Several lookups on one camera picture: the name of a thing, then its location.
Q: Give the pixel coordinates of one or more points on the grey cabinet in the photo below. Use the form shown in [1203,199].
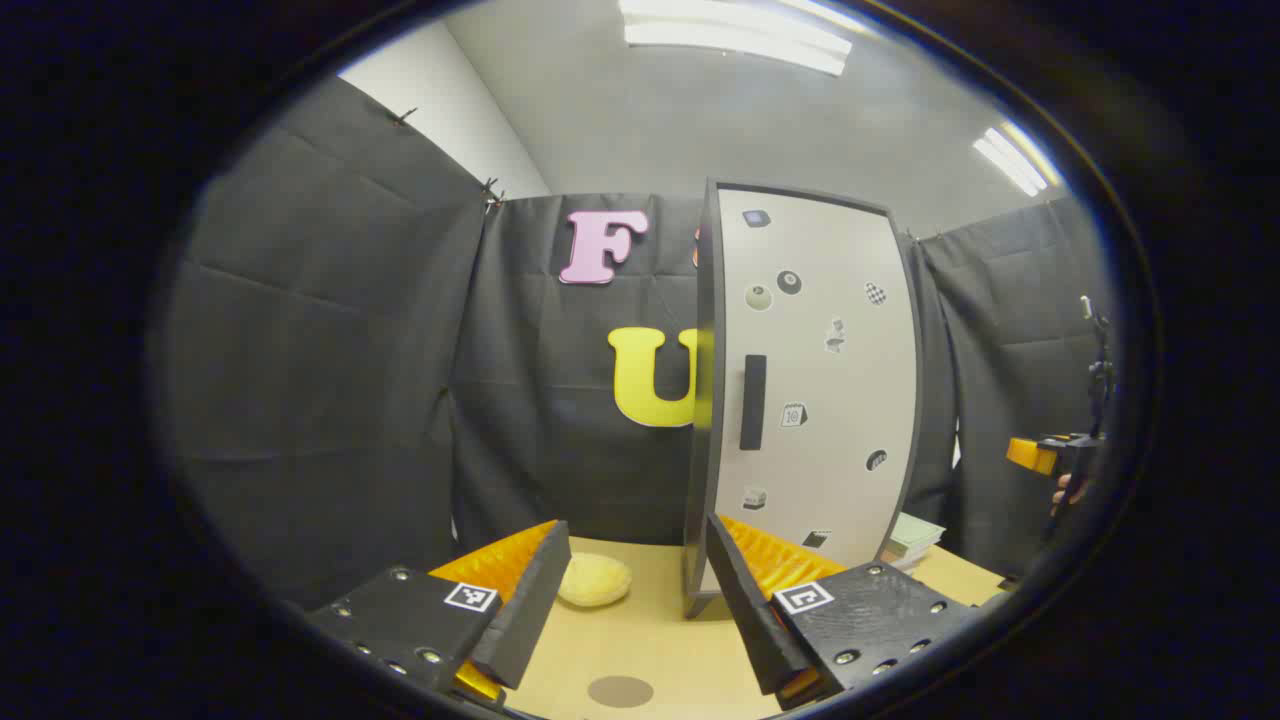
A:
[703,400]

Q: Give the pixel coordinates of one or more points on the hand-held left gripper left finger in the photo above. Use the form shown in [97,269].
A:
[520,610]

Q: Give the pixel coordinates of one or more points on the beige bread roll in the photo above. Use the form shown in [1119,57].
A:
[594,580]

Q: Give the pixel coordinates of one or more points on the ceiling light panel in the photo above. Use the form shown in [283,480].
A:
[735,38]
[1012,160]

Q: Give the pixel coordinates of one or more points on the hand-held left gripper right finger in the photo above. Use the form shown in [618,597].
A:
[745,610]

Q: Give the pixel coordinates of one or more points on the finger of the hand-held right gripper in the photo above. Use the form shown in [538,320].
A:
[1030,456]

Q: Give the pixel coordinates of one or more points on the grey cabinet door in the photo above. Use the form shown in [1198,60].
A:
[830,380]

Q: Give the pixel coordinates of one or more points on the round brown coaster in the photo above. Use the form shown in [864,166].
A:
[620,691]

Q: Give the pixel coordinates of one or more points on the black backdrop cloth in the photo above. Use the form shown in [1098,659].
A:
[330,350]

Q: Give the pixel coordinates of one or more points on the pale green book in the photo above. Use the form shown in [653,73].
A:
[918,532]

